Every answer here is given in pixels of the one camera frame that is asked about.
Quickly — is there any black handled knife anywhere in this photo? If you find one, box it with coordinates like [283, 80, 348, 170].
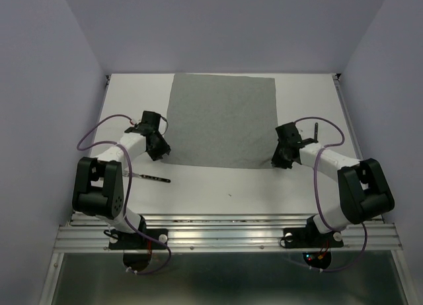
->
[313, 122, 319, 143]

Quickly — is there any grey cloth napkin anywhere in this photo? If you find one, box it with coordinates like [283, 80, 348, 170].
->
[163, 73, 278, 169]

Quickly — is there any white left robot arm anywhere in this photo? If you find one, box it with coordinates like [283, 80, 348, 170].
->
[72, 110, 171, 248]

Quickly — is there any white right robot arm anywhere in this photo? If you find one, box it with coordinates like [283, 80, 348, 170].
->
[271, 122, 395, 245]

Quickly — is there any black handled fork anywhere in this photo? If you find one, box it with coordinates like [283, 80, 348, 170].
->
[122, 171, 171, 183]

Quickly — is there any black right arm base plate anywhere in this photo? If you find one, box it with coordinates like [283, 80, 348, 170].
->
[279, 227, 344, 249]

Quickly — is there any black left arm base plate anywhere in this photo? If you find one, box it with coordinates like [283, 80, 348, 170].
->
[103, 229, 165, 250]

